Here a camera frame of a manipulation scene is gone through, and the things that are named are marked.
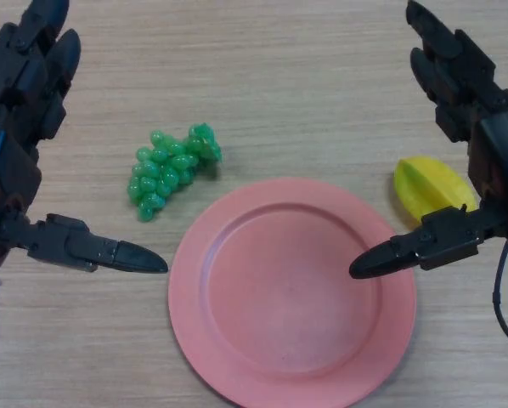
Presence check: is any green grape bunch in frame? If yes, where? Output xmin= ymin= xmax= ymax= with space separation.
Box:
xmin=127 ymin=122 xmax=223 ymax=224

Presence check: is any yellow starfruit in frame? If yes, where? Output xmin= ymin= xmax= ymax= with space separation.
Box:
xmin=392 ymin=156 xmax=479 ymax=227

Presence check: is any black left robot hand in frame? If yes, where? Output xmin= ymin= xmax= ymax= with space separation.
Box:
xmin=0 ymin=0 xmax=170 ymax=275

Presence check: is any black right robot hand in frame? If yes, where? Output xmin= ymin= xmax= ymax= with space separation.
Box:
xmin=349 ymin=0 xmax=508 ymax=281

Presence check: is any pink round plate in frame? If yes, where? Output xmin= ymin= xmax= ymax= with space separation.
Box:
xmin=167 ymin=177 xmax=418 ymax=408

